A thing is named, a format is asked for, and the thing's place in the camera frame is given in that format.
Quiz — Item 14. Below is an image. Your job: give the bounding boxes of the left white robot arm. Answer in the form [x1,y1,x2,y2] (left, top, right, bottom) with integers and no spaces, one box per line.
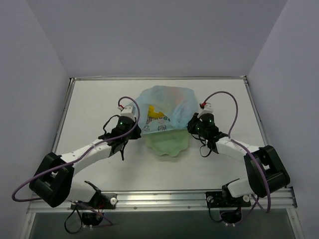
[29,116,141,209]

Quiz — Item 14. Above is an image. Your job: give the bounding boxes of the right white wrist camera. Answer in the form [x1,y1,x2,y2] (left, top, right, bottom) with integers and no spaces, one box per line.
[197,102,214,118]

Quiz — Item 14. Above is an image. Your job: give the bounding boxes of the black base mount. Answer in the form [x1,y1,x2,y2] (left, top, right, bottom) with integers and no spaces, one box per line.
[205,191,251,208]
[76,192,118,210]

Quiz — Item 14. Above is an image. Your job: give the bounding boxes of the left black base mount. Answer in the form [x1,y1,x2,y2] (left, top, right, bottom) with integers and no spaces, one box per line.
[76,192,118,210]

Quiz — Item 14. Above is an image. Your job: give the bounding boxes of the green scalloped bowl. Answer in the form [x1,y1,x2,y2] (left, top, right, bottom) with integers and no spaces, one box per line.
[144,129,190,157]

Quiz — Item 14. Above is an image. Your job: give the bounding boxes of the yellow fake fruit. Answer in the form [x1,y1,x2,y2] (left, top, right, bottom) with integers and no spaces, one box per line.
[148,105,165,119]

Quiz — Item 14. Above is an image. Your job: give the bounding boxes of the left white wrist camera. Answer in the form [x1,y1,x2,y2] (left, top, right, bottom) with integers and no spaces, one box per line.
[118,105,136,121]

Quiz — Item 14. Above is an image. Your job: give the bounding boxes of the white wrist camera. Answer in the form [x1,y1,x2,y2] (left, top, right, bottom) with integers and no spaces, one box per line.
[197,102,214,118]
[118,105,136,121]

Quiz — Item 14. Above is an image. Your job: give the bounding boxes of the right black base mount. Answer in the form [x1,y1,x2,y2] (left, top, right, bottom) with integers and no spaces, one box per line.
[205,191,251,208]

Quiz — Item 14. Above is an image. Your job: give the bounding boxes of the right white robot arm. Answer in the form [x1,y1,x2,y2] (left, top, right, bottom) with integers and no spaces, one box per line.
[187,113,291,206]

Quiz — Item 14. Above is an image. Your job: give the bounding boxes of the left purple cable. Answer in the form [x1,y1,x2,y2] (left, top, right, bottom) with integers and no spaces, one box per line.
[11,96,142,226]

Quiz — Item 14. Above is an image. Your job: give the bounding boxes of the aluminium front rail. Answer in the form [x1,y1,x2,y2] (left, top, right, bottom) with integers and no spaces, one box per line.
[27,188,297,213]

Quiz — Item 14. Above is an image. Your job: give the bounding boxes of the light blue plastic bag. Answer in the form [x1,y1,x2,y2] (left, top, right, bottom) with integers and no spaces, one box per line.
[136,86,198,134]

